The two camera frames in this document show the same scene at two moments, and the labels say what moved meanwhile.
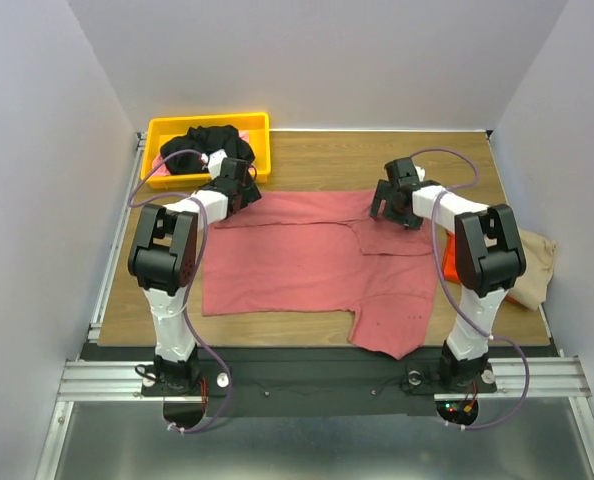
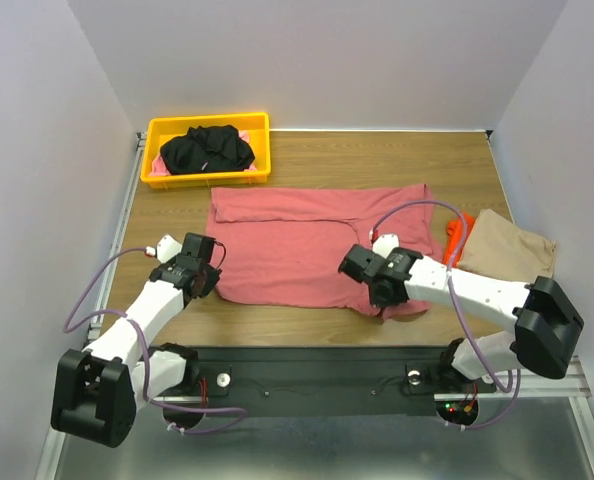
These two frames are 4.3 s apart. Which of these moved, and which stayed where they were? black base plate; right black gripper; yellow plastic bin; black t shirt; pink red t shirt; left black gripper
Moved: left black gripper; pink red t shirt; right black gripper
Stayed: yellow plastic bin; black base plate; black t shirt
